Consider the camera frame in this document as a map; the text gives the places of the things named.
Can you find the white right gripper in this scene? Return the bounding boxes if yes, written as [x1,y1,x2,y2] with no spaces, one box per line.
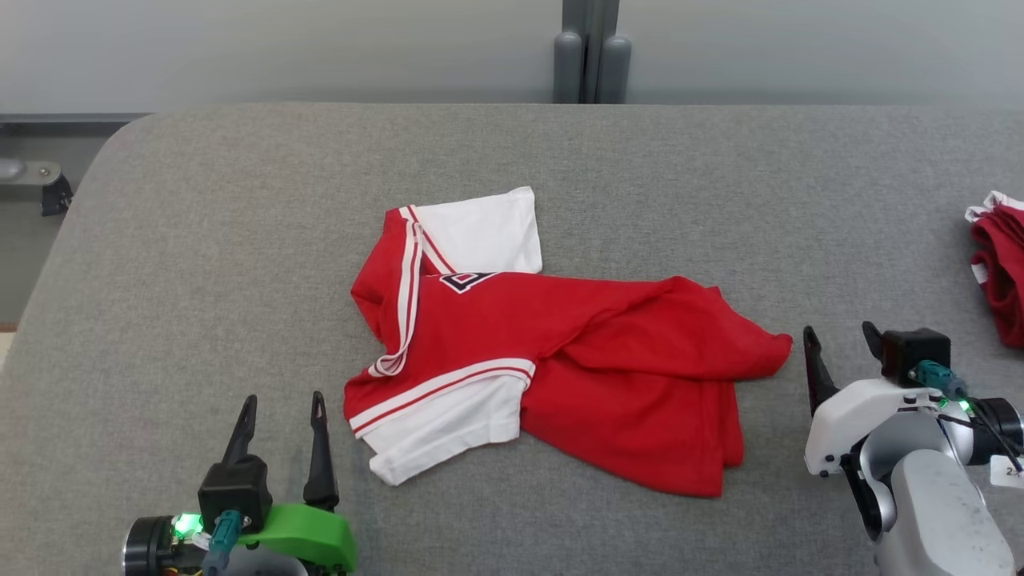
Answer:
[802,321,973,477]

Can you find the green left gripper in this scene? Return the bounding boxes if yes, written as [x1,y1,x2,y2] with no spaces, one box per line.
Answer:
[222,390,358,573]

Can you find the red and white jersey shirt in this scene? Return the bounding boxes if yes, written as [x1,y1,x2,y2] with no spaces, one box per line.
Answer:
[342,186,794,499]

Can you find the red shorts with white stripes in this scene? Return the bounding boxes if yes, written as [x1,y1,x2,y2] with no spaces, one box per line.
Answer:
[964,190,1024,349]

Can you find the teal cable connector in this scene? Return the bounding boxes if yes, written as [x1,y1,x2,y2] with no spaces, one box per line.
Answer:
[202,510,243,576]
[912,360,969,401]

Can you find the thin black cable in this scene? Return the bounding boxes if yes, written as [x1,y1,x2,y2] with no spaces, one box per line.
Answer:
[936,396,1024,477]

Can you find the white cable tag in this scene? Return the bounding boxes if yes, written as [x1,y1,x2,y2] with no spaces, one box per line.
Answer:
[990,454,1024,490]

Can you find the grey metal wheeled frame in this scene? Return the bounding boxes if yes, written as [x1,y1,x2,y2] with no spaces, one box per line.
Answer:
[0,158,74,218]

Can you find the grey metal double post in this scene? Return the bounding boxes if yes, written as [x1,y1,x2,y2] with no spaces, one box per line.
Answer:
[552,0,633,105]

